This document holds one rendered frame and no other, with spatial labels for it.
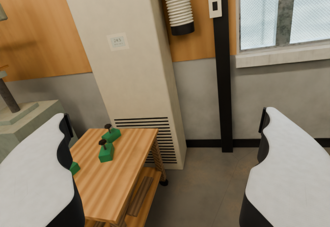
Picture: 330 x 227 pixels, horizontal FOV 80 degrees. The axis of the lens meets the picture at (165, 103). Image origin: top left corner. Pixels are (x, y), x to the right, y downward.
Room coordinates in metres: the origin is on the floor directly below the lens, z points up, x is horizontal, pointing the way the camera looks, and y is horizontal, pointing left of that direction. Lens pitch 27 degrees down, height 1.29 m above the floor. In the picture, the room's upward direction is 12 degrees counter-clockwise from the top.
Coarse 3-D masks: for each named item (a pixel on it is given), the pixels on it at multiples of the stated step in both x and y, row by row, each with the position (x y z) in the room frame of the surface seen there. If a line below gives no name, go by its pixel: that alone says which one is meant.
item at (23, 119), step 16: (0, 16) 1.37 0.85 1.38; (0, 80) 1.46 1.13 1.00; (0, 112) 1.51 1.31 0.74; (16, 112) 1.44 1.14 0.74; (32, 112) 1.47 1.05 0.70; (48, 112) 1.49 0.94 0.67; (64, 112) 1.63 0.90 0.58; (0, 128) 1.29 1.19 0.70; (16, 128) 1.24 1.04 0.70; (32, 128) 1.31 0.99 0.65; (0, 144) 1.23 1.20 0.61; (16, 144) 1.19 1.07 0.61; (0, 160) 1.26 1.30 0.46
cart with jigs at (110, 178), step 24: (96, 144) 1.11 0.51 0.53; (120, 144) 1.05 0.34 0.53; (144, 144) 1.00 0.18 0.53; (72, 168) 0.87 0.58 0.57; (96, 168) 0.88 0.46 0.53; (120, 168) 0.84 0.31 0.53; (144, 168) 1.16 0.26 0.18; (96, 192) 0.71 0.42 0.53; (120, 192) 0.68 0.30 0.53; (144, 192) 0.93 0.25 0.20; (96, 216) 0.58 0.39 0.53; (120, 216) 0.59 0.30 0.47; (144, 216) 0.77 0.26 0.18
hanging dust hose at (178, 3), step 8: (168, 0) 1.34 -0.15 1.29; (176, 0) 1.30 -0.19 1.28; (184, 0) 1.31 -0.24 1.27; (168, 8) 1.34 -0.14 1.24; (176, 8) 1.31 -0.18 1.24; (184, 8) 1.30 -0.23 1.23; (176, 16) 1.30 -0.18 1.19; (184, 16) 1.30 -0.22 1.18; (176, 24) 1.32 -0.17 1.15; (184, 24) 1.30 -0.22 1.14; (192, 24) 1.32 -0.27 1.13; (176, 32) 1.31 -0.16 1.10; (184, 32) 1.29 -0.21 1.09
